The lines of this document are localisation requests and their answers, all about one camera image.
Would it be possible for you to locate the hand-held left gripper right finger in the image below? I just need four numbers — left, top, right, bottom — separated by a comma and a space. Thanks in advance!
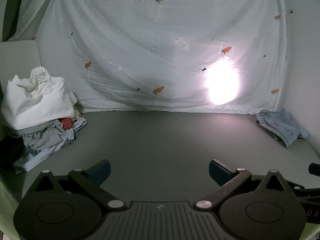
195, 159, 290, 210

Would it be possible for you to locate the white garment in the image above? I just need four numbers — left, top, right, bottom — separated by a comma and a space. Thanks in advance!
1, 66, 77, 131

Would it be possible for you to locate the grey flat panel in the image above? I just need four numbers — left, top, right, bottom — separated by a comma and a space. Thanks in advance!
0, 40, 42, 90

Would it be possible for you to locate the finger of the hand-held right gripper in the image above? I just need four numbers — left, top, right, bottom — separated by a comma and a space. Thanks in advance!
308, 163, 320, 178

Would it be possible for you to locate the folded light blue denim garment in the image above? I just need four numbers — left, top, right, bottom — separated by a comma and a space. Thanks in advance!
255, 109, 310, 148

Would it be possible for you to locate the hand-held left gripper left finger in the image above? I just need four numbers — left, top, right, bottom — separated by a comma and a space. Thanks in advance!
32, 159, 125, 210

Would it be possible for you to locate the cream cloth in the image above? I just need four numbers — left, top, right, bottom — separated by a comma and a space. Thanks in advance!
72, 107, 85, 121

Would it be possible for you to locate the carrot print backdrop sheet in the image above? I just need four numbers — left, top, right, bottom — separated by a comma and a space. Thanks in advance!
10, 0, 293, 117

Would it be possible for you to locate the red checked cloth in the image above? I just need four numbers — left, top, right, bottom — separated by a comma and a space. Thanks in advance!
59, 117, 74, 130

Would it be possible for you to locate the pile of mixed clothes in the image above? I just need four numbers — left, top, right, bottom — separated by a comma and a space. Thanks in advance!
12, 119, 88, 174

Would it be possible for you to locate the grey garment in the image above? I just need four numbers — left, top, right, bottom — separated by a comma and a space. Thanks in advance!
22, 119, 75, 151

